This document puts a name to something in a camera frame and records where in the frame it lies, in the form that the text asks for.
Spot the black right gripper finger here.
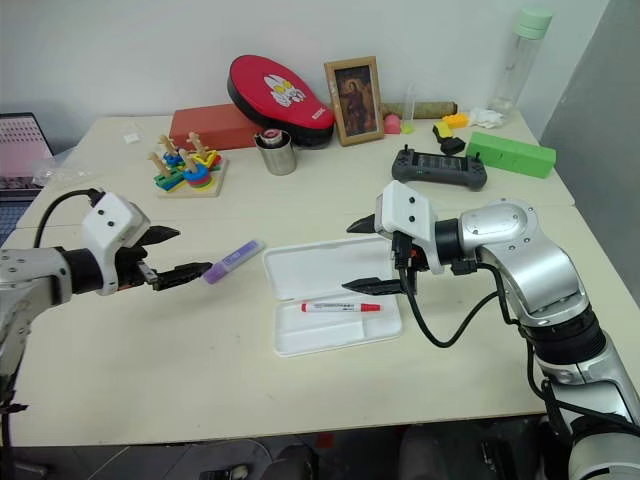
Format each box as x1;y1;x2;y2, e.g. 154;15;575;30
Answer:
340;276;404;297
345;213;380;236

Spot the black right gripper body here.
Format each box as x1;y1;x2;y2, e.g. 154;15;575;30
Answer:
394;246;431;297

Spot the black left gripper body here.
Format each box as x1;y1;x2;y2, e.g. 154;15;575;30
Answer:
112;243;152;295

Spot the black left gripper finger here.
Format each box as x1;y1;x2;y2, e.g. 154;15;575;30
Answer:
149;261;214;292
135;225;182;247

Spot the purple marker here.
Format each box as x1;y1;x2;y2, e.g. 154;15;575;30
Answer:
201;239;265;287

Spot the red marker with white barrel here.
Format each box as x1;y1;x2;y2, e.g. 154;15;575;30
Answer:
299;299;383;316

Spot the white plastic pencil case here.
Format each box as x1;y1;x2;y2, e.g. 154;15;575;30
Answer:
262;235;405;359

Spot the wooden colourful stacking toy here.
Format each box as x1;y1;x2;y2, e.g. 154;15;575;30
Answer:
146;131;230;200

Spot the dark grey handheld controller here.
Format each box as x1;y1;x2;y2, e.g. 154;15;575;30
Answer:
390;144;491;193

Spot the metal cup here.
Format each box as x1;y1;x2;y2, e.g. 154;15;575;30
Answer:
253;128;299;177

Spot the red rectangular box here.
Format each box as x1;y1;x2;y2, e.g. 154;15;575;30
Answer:
168;103;262;152

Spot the crumpled clear plastic bag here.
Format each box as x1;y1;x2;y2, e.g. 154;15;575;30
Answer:
31;148;97;184

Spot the black and yellow tool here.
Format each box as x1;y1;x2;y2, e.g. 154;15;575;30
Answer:
431;121;468;156

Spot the wooden framed picture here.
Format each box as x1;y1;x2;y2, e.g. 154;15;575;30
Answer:
323;55;387;148

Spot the blue mesh surface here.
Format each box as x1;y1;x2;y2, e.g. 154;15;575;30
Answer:
0;186;42;242

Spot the clear plastic tube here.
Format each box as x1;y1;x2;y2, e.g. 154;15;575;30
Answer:
403;81;419;127

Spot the brown rolled mat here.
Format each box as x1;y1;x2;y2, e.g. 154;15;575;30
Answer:
380;99;460;121

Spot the green rectangular block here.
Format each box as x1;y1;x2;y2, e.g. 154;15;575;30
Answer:
465;130;558;180

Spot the red and black boxing pad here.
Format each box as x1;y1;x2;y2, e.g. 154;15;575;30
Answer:
225;54;337;149

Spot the crumpled white tissue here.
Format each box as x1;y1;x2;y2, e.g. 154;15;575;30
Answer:
466;105;506;130

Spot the laptop with pink screen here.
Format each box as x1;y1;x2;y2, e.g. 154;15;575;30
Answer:
0;112;54;192

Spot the dark rounded shape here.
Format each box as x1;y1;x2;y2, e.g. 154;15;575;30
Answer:
247;436;324;480

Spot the clear bottle with green lid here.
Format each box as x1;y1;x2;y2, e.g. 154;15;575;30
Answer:
486;4;556;124

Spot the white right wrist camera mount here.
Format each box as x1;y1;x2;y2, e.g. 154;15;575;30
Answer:
374;180;447;276

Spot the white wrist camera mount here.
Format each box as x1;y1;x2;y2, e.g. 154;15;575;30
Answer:
80;191;152;297
374;180;447;276

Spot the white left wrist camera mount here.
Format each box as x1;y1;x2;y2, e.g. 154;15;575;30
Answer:
80;191;152;297

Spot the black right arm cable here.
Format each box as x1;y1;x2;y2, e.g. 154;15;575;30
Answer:
391;230;531;349

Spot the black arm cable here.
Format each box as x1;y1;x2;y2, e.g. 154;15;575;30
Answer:
391;230;531;349
33;188;108;250

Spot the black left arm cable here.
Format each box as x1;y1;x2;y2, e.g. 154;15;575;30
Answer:
33;188;108;250

